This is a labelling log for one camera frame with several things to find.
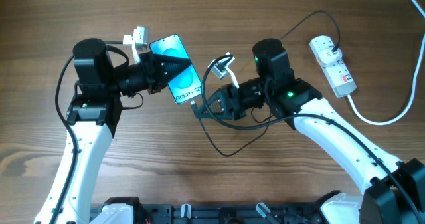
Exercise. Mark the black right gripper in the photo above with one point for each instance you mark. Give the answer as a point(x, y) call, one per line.
point(238, 110)

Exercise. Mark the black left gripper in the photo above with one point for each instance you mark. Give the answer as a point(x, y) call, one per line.
point(154, 71)

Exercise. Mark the teal Galaxy smartphone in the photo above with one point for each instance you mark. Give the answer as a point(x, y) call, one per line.
point(185, 83)

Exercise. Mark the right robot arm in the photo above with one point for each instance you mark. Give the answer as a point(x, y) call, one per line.
point(391, 191)

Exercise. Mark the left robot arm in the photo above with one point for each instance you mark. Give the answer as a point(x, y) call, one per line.
point(92, 119)

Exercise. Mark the white USB charger plug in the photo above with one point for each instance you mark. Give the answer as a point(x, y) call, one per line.
point(326, 57)

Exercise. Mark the white power strip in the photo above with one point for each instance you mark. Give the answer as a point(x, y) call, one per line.
point(337, 74)

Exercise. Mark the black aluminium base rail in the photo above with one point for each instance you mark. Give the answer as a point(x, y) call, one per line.
point(229, 214)

